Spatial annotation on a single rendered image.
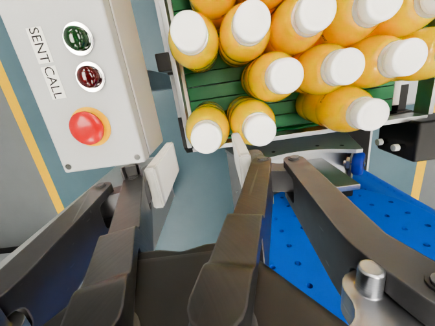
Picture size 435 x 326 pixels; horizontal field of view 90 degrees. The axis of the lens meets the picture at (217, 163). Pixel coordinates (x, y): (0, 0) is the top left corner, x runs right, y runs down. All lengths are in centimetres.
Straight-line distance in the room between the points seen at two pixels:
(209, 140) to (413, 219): 31
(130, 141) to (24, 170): 166
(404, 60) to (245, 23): 18
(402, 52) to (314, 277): 27
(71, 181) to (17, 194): 40
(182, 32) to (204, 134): 11
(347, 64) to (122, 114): 26
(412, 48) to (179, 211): 148
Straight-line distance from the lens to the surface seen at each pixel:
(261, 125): 27
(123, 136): 27
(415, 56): 35
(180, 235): 173
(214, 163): 143
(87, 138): 28
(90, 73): 26
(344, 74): 30
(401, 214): 42
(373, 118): 33
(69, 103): 29
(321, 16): 29
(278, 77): 27
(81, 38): 27
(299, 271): 30
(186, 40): 27
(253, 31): 27
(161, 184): 16
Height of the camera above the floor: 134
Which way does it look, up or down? 70 degrees down
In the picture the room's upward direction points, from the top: 178 degrees clockwise
